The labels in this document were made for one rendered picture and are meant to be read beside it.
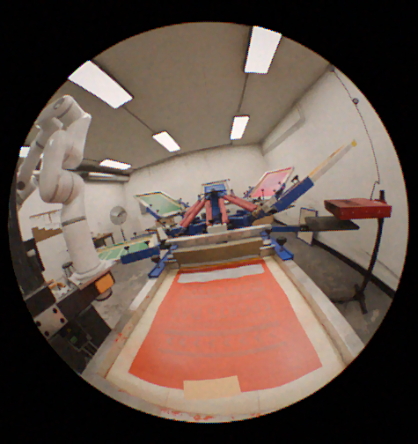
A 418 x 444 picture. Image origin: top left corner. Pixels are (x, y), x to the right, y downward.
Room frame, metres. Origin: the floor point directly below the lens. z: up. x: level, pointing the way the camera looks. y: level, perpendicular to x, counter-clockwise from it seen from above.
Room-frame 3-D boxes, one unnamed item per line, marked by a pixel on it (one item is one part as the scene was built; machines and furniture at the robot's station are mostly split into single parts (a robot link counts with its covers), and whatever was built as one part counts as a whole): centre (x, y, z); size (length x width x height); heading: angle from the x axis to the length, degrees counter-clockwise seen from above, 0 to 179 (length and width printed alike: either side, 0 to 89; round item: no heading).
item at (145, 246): (1.01, 0.72, 1.05); 1.08 x 0.61 x 0.23; 114
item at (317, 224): (0.98, -0.65, 0.91); 1.34 x 0.40 x 0.08; 54
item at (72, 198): (0.24, 0.40, 1.37); 0.13 x 0.10 x 0.16; 17
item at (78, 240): (0.26, 0.41, 1.21); 0.16 x 0.13 x 0.15; 76
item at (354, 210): (0.53, -1.25, 1.06); 0.61 x 0.46 x 0.12; 54
